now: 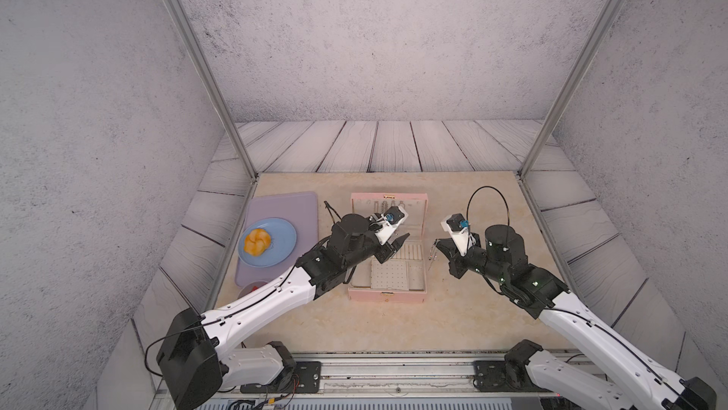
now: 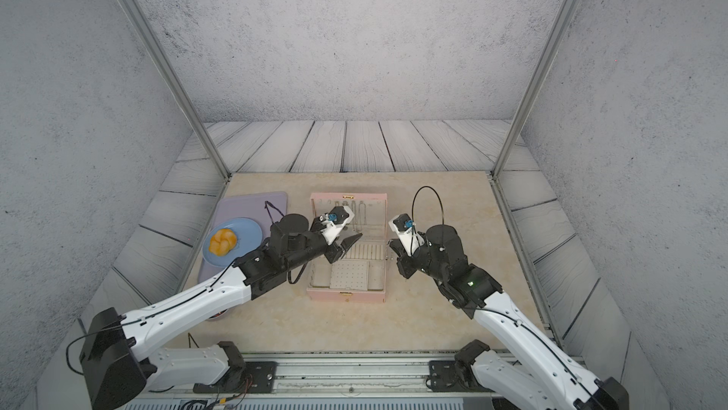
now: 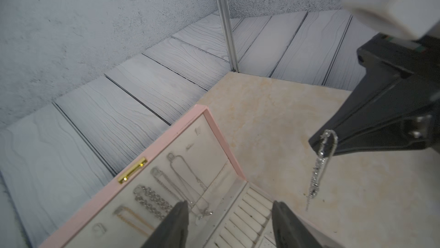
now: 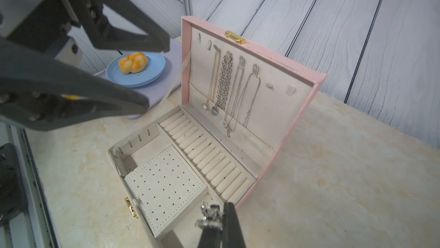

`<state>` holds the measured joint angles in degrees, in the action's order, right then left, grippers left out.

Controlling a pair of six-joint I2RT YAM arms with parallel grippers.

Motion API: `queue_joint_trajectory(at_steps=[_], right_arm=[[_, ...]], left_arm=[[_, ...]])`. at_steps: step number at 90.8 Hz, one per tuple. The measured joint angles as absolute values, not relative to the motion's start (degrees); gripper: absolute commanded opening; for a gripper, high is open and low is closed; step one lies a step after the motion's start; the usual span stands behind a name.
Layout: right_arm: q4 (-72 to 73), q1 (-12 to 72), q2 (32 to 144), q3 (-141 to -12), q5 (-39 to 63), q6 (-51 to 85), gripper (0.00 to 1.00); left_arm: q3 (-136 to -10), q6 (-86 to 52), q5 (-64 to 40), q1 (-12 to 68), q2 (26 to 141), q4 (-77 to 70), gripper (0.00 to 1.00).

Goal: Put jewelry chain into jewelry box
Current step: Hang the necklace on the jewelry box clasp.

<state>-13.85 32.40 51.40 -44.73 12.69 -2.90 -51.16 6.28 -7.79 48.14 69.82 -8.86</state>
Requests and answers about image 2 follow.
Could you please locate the yellow bread bun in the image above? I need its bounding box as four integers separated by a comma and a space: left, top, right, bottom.
208, 229, 237, 256

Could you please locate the left frame post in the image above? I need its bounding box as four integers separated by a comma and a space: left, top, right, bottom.
117, 0, 231, 182

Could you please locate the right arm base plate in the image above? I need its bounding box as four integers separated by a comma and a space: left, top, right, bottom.
425, 360, 489, 393

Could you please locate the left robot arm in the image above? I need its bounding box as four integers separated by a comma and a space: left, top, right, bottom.
79, 206, 360, 409

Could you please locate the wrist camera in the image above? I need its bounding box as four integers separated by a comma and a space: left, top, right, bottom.
318, 205, 355, 245
388, 213, 424, 258

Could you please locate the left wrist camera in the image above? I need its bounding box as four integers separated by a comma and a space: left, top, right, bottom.
318, 205, 355, 245

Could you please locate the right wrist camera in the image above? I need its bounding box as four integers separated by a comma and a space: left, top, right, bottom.
388, 213, 424, 258

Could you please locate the blue plate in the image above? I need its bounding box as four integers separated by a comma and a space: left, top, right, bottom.
202, 218, 263, 268

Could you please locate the aluminium rail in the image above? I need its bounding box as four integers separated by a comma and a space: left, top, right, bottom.
238, 351, 459, 393

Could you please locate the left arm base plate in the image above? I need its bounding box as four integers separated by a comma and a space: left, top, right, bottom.
193, 361, 278, 395

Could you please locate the frame post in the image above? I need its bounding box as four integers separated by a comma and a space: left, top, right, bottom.
117, 0, 231, 182
491, 0, 580, 180

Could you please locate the red snack bowl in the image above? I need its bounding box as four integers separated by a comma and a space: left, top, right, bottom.
208, 309, 231, 321

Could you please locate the right frame post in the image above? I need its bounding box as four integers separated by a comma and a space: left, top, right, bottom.
491, 0, 580, 180

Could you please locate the pink jewelry box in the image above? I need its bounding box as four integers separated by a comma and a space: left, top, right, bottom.
307, 192, 388, 304

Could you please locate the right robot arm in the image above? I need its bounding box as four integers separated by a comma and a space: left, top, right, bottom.
389, 215, 629, 409

